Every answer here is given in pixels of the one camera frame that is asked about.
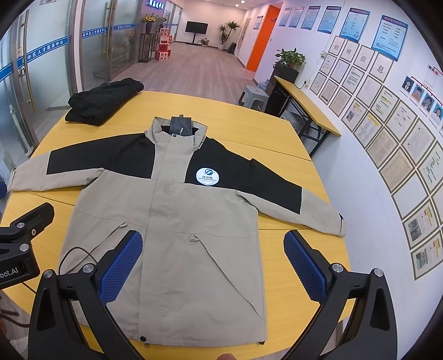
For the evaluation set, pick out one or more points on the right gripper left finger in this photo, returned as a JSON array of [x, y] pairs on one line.
[[70, 318]]

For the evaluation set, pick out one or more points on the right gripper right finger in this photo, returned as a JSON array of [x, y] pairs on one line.
[[371, 329]]

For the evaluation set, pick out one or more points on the beige and black jacket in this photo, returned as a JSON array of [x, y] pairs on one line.
[[199, 280]]

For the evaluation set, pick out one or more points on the folded black garment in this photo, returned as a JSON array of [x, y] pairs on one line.
[[96, 106]]

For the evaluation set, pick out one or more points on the narrow yellow side table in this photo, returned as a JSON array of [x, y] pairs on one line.
[[317, 127]]

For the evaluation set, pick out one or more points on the sunflower pot on stand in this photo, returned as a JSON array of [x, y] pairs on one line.
[[148, 39]]

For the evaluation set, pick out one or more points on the red boxes stack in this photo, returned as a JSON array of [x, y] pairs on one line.
[[163, 51]]

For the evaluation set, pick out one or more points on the grey plastic stool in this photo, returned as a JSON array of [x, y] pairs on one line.
[[254, 97]]

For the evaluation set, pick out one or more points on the potted green plant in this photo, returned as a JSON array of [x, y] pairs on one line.
[[287, 64]]

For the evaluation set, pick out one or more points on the tall corner plant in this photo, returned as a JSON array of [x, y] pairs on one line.
[[224, 32]]

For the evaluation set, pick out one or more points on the orange door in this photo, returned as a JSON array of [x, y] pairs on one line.
[[263, 37]]

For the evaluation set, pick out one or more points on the black wall television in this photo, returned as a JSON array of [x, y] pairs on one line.
[[196, 27]]

